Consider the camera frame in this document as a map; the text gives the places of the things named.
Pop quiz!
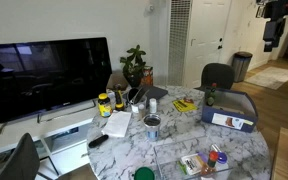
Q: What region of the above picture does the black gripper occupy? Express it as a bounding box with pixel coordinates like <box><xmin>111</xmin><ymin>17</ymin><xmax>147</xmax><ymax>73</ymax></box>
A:
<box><xmin>263</xmin><ymin>0</ymin><xmax>288</xmax><ymax>53</ymax></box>

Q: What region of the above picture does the orange jenga box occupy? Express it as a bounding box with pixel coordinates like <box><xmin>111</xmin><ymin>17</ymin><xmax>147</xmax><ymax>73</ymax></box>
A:
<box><xmin>140</xmin><ymin>65</ymin><xmax>154</xmax><ymax>87</ymax></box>

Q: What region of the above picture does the black glasses case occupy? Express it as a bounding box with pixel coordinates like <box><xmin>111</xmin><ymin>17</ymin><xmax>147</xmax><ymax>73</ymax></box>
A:
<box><xmin>127</xmin><ymin>86</ymin><xmax>150</xmax><ymax>105</ymax></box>

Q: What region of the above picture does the light floor rug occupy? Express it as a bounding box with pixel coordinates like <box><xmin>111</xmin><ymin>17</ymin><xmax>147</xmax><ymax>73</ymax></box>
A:
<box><xmin>244</xmin><ymin>66</ymin><xmax>288</xmax><ymax>91</ymax></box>

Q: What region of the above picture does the grey trash can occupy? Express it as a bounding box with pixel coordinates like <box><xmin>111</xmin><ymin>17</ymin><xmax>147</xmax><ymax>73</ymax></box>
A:
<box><xmin>231</xmin><ymin>51</ymin><xmax>254</xmax><ymax>83</ymax></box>

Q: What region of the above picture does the white door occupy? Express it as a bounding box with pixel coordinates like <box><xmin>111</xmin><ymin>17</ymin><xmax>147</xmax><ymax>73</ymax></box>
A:
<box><xmin>183</xmin><ymin>0</ymin><xmax>234</xmax><ymax>89</ymax></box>

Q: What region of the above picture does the dark upholstered chair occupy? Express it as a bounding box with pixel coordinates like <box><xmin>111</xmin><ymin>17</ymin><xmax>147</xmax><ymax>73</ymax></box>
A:
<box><xmin>194</xmin><ymin>62</ymin><xmax>236</xmax><ymax>92</ymax></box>

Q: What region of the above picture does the green hot sauce bottle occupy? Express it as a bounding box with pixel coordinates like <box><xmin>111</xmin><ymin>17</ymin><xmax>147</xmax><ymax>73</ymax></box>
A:
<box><xmin>204</xmin><ymin>82</ymin><xmax>218</xmax><ymax>107</ymax></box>

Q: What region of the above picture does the white vent grille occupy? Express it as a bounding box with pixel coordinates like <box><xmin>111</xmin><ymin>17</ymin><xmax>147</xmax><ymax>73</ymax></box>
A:
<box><xmin>167</xmin><ymin>0</ymin><xmax>193</xmax><ymax>87</ymax></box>

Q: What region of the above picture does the grey metal tray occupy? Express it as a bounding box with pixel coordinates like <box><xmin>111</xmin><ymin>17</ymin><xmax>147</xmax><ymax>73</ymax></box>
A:
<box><xmin>201</xmin><ymin>87</ymin><xmax>259</xmax><ymax>134</ymax></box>

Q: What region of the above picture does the yellow foil packet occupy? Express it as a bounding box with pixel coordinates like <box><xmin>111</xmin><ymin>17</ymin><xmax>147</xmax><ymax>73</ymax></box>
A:
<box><xmin>172</xmin><ymin>98</ymin><xmax>198</xmax><ymax>113</ymax></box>

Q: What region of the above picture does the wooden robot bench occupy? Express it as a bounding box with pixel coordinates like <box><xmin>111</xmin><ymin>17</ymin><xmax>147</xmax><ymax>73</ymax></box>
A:
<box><xmin>271</xmin><ymin>127</ymin><xmax>288</xmax><ymax>180</ymax></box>

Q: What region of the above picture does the dark blue flat notebook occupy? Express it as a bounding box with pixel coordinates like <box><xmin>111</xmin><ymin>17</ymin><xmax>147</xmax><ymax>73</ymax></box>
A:
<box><xmin>140</xmin><ymin>85</ymin><xmax>169</xmax><ymax>101</ymax></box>

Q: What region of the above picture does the purple labelled item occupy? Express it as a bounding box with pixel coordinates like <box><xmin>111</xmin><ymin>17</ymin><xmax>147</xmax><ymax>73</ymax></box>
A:
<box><xmin>197</xmin><ymin>143</ymin><xmax>229</xmax><ymax>165</ymax></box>

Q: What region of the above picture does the white mug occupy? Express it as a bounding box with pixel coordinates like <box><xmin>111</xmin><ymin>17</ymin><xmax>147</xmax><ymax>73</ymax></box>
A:
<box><xmin>149</xmin><ymin>97</ymin><xmax>158</xmax><ymax>114</ymax></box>

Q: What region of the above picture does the green potted plant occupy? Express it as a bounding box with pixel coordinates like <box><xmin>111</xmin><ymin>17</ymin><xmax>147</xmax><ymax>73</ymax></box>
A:
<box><xmin>119</xmin><ymin>44</ymin><xmax>148</xmax><ymax>89</ymax></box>

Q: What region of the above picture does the red capped sauce bottle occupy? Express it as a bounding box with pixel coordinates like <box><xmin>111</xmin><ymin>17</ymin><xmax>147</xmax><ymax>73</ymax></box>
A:
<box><xmin>200</xmin><ymin>150</ymin><xmax>220</xmax><ymax>177</ymax></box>

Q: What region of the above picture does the white food packet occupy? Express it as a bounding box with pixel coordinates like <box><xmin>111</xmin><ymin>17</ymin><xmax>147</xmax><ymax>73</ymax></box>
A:
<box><xmin>179</xmin><ymin>153</ymin><xmax>208</xmax><ymax>176</ymax></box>

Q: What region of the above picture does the clear glass cup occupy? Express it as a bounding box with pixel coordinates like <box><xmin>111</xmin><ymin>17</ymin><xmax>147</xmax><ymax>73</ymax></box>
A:
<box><xmin>130</xmin><ymin>98</ymin><xmax>148</xmax><ymax>119</ymax></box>

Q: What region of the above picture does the metal can with coffee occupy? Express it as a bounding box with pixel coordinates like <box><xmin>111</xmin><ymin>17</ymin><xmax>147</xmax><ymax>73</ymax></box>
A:
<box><xmin>143</xmin><ymin>113</ymin><xmax>162</xmax><ymax>142</ymax></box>

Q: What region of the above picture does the clear plastic container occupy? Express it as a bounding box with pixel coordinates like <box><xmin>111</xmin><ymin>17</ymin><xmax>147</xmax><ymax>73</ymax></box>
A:
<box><xmin>153</xmin><ymin>134</ymin><xmax>239</xmax><ymax>180</ymax></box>

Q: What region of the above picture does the brown cardboard piece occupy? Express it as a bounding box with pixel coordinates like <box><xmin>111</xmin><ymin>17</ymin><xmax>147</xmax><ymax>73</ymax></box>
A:
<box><xmin>107</xmin><ymin>70</ymin><xmax>129</xmax><ymax>92</ymax></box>

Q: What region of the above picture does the white paper napkin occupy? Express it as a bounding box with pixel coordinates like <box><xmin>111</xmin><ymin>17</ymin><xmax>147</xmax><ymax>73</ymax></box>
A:
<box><xmin>100</xmin><ymin>110</ymin><xmax>132</xmax><ymax>138</ymax></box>

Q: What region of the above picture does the yellow capped vitamin bottle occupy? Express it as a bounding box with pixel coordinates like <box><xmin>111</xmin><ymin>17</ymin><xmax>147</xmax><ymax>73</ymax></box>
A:
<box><xmin>97</xmin><ymin>93</ymin><xmax>113</xmax><ymax>118</ymax></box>

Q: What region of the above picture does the green round lid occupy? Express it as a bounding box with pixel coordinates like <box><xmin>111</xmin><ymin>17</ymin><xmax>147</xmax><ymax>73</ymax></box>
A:
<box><xmin>133</xmin><ymin>166</ymin><xmax>156</xmax><ymax>180</ymax></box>

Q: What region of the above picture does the black remote control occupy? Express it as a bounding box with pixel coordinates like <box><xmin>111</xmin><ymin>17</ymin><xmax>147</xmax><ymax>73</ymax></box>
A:
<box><xmin>88</xmin><ymin>134</ymin><xmax>110</xmax><ymax>149</ymax></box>

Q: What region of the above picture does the black flat screen television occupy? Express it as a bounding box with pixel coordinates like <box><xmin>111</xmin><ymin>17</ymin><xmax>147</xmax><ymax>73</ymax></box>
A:
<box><xmin>0</xmin><ymin>37</ymin><xmax>113</xmax><ymax>125</ymax></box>

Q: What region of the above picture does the white television cabinet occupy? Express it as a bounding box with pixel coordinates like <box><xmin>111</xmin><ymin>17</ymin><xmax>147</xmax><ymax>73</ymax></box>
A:
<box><xmin>0</xmin><ymin>105</ymin><xmax>100</xmax><ymax>179</ymax></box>

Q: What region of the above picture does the grey office chair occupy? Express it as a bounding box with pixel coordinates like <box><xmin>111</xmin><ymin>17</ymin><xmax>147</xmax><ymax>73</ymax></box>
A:
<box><xmin>0</xmin><ymin>132</ymin><xmax>41</xmax><ymax>180</ymax></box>

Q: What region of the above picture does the yellow black tool handle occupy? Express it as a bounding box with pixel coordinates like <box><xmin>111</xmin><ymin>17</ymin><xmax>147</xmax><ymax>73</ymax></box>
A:
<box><xmin>113</xmin><ymin>83</ymin><xmax>126</xmax><ymax>112</ymax></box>

